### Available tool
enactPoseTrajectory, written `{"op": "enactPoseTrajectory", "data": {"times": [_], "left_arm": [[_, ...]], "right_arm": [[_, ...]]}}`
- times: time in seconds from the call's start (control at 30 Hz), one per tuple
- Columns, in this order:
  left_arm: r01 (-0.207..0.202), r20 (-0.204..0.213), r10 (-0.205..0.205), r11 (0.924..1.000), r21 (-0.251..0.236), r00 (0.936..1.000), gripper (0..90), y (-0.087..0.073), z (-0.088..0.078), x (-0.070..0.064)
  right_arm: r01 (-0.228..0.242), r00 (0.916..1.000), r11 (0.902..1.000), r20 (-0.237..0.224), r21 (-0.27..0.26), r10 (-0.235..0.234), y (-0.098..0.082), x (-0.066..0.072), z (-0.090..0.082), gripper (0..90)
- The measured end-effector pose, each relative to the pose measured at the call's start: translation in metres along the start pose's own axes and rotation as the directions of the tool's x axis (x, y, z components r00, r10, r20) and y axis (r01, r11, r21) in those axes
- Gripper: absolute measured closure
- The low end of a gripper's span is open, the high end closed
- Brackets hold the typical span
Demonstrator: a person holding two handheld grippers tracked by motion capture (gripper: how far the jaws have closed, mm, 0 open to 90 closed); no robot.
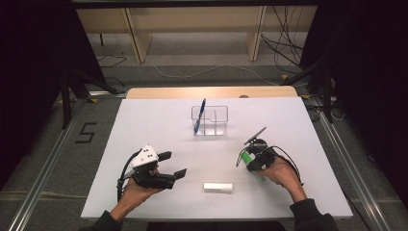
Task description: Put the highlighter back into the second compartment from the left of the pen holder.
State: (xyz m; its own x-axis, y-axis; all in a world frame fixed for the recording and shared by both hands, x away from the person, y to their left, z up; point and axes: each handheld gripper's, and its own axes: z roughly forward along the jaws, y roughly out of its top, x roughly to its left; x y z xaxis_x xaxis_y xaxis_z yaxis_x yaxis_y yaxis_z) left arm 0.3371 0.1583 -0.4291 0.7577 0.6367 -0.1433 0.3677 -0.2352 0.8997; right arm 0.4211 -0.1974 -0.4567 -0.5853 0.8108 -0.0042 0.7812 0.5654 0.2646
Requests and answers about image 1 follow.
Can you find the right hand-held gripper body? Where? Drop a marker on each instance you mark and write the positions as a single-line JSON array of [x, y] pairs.
[[261, 154]]

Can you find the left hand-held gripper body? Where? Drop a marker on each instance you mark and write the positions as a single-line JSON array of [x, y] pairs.
[[150, 179]]

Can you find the white eraser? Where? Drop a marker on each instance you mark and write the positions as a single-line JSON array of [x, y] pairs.
[[218, 187]]

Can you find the clear acrylic organizer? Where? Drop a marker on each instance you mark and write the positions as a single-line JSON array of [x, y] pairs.
[[218, 125]]

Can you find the blue pen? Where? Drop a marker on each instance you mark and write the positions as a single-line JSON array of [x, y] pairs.
[[199, 118]]

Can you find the person's left hand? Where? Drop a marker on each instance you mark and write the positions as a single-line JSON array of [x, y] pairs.
[[134, 194]]

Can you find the person's right hand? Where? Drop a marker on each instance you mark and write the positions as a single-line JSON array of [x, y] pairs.
[[284, 174]]

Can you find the round brown table grommet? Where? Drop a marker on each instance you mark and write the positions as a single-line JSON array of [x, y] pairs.
[[244, 96]]

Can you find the wooden table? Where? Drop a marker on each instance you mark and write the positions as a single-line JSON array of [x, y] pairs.
[[192, 93]]

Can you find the black metal stand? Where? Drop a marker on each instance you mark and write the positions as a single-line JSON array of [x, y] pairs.
[[327, 86], [65, 102]]

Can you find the black curtain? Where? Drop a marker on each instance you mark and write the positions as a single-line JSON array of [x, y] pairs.
[[369, 80], [29, 64]]

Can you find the aluminium floor rail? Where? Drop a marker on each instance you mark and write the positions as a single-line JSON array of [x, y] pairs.
[[352, 173], [41, 176]]

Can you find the wooden shelf frame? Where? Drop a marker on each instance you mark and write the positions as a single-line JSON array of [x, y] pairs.
[[192, 19]]

